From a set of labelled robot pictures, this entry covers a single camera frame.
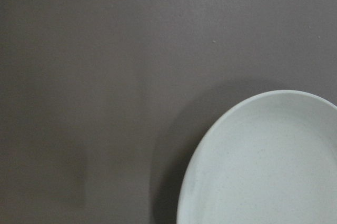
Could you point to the round cream plate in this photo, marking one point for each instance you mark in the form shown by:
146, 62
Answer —
269, 159

